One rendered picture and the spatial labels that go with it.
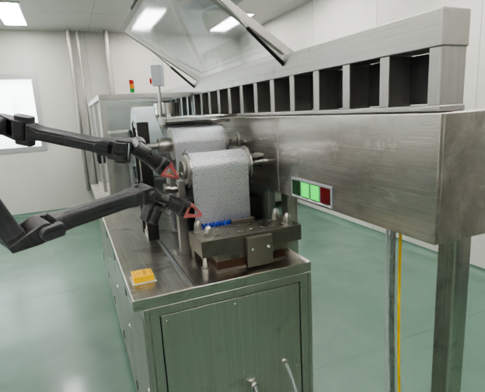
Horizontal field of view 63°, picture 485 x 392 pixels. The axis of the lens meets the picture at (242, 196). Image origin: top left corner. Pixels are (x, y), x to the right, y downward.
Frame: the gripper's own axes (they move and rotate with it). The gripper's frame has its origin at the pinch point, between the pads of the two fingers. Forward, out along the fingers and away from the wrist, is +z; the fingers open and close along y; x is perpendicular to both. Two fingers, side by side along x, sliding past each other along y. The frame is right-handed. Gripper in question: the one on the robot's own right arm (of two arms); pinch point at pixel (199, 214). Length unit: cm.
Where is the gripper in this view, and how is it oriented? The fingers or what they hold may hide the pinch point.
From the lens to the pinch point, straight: 157.9
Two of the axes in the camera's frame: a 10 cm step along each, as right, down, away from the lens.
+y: 4.0, 1.7, -9.0
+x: 4.1, -9.1, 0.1
